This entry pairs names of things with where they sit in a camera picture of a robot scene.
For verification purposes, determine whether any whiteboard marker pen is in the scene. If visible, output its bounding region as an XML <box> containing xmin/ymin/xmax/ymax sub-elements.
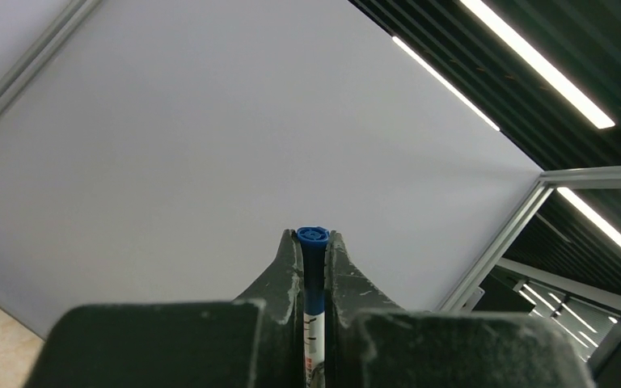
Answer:
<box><xmin>296</xmin><ymin>226</ymin><xmax>331</xmax><ymax>388</ymax></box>

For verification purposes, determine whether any blue marker cap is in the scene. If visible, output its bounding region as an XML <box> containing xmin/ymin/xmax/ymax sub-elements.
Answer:
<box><xmin>296</xmin><ymin>226</ymin><xmax>330</xmax><ymax>315</ymax></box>

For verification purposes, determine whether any ceiling light strip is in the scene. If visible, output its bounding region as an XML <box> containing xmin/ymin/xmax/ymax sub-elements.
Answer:
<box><xmin>556</xmin><ymin>187</ymin><xmax>621</xmax><ymax>249</ymax></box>
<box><xmin>391</xmin><ymin>36</ymin><xmax>501</xmax><ymax>132</ymax></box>
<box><xmin>461</xmin><ymin>0</ymin><xmax>615</xmax><ymax>129</ymax></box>

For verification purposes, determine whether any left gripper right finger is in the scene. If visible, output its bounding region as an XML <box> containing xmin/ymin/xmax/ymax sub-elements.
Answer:
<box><xmin>325</xmin><ymin>232</ymin><xmax>594</xmax><ymax>387</ymax></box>

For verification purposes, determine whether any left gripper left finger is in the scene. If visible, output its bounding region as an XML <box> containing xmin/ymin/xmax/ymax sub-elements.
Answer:
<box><xmin>25</xmin><ymin>230</ymin><xmax>304</xmax><ymax>387</ymax></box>

